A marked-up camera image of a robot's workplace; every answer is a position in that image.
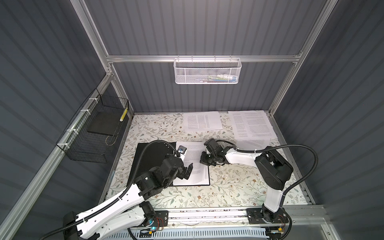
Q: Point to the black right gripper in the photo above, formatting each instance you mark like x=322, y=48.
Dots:
x=202, y=159

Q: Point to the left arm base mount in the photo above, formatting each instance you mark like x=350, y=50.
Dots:
x=156, y=218

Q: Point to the yellow marker pen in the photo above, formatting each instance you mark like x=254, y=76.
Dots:
x=123, y=114

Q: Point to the white slotted cable duct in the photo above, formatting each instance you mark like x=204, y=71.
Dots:
x=231, y=233

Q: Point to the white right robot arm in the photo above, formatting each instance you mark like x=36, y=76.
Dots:
x=273, y=167

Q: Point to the aluminium front rail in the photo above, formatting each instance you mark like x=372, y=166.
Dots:
x=242, y=216

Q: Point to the black pad in basket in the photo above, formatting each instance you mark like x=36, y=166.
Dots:
x=105, y=123

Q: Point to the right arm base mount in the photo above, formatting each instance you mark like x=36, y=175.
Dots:
x=262, y=215

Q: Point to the white wire mesh basket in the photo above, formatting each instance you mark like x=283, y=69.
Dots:
x=187, y=70

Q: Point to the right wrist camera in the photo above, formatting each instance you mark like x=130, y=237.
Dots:
x=212, y=146

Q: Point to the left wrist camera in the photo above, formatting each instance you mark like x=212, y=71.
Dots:
x=181, y=150

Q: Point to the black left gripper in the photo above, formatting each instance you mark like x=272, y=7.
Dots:
x=182, y=170

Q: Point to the black wire mesh basket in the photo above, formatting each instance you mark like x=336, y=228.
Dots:
x=79, y=145

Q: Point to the black file folder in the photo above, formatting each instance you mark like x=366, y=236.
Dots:
x=153, y=156

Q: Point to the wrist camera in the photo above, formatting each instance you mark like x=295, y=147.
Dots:
x=212, y=146
x=181, y=150

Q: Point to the pens in white basket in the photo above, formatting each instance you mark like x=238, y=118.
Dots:
x=218, y=79

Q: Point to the printed paper sheet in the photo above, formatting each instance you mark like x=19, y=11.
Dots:
x=251, y=125
x=200, y=174
x=251, y=145
x=202, y=121

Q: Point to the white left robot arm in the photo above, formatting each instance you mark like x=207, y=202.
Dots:
x=130, y=207

